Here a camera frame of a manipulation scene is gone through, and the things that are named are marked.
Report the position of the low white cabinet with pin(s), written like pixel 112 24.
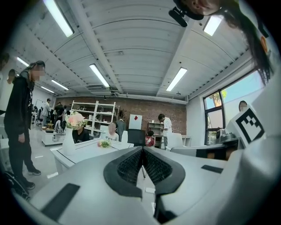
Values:
pixel 52 137

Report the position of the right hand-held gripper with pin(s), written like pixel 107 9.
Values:
pixel 241 131

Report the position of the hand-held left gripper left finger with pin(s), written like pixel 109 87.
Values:
pixel 92 175

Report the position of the white board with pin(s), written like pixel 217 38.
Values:
pixel 135 122

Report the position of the black head camera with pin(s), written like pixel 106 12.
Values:
pixel 178 15

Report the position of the black framed window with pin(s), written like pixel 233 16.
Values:
pixel 216 118

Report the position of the grey garment on stand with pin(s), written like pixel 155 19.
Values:
pixel 121 128

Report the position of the person's head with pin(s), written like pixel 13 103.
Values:
pixel 202 5

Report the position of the pink peach mixed flowers bouquet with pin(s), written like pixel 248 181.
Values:
pixel 104 144

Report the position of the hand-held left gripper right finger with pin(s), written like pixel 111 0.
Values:
pixel 197 180

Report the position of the white table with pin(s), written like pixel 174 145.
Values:
pixel 87 151

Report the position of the ceiling air conditioner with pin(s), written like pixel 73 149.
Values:
pixel 98 88

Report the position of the white plastic chair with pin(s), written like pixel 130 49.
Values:
pixel 174 140

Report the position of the white metal shelf rack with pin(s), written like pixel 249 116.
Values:
pixel 96 116

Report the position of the black white backpack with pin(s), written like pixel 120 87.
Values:
pixel 15 186

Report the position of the group of ceiling light panels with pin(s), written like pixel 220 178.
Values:
pixel 59 19

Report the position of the wooden cubby shelf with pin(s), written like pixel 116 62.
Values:
pixel 155 127

